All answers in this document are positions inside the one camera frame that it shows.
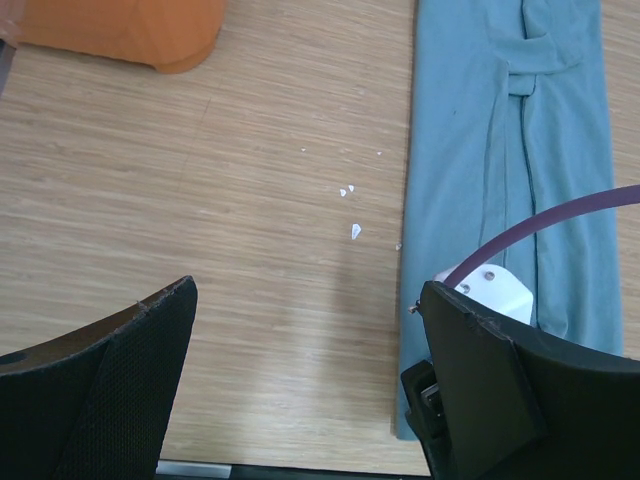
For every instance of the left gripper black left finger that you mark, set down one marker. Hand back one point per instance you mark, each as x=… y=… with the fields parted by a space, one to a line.
x=95 y=403

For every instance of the orange plastic laundry basket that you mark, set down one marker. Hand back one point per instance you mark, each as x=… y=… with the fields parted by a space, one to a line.
x=171 y=36

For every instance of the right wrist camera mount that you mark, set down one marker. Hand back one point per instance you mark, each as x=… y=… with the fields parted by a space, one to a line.
x=495 y=288

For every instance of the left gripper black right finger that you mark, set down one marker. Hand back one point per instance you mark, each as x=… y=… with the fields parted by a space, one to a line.
x=519 y=403

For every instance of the blue-grey t shirt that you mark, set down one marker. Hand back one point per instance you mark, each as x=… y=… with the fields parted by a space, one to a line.
x=510 y=117

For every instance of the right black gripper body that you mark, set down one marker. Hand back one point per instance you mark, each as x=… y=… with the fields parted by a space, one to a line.
x=425 y=414

